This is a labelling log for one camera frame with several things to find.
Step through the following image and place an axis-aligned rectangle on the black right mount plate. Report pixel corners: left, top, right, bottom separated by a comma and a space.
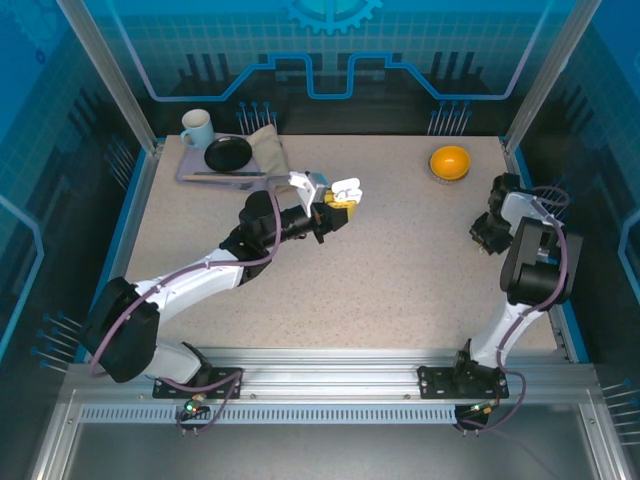
418, 366, 511, 400

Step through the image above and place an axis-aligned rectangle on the light blue mug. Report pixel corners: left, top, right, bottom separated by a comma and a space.
179, 108, 217, 150

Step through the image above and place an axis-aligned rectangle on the black round plate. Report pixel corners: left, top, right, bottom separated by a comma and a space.
203, 135, 253, 173

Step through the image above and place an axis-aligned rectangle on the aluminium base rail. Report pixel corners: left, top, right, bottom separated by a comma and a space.
67, 347, 596, 404

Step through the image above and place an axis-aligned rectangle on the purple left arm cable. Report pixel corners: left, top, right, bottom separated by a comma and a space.
88, 179, 301, 437

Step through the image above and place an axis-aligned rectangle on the white earbud charging case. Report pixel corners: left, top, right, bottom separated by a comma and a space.
329, 178, 364, 202

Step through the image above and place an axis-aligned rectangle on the slotted grey cable duct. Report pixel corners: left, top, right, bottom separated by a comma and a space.
78, 405, 459, 426

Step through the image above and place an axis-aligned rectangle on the black mount plate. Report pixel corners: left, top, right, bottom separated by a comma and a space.
418, 366, 511, 400
152, 367, 245, 400

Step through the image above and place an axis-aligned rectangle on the blue table edge trim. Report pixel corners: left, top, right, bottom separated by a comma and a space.
512, 144, 589, 364
74, 147, 154, 364

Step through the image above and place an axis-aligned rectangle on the orange bowl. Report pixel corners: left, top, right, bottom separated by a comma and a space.
429, 145, 472, 180

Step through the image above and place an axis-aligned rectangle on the lavender plastic tray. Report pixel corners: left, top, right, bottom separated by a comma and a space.
174, 131, 274, 194

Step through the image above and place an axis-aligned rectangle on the wooden flat stick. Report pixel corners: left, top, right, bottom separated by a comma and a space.
182, 173, 267, 183

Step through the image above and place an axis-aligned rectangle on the small LED connector board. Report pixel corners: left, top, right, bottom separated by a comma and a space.
464, 399, 501, 417
180, 394, 210, 417

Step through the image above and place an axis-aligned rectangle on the aluminium frame post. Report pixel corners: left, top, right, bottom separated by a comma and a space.
54, 0, 166, 157
502, 0, 604, 157

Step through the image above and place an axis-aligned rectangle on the black left mount plate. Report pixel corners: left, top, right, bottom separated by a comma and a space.
152, 367, 245, 400

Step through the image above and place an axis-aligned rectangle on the beige folded cloth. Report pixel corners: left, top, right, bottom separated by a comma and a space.
248, 123, 297, 192

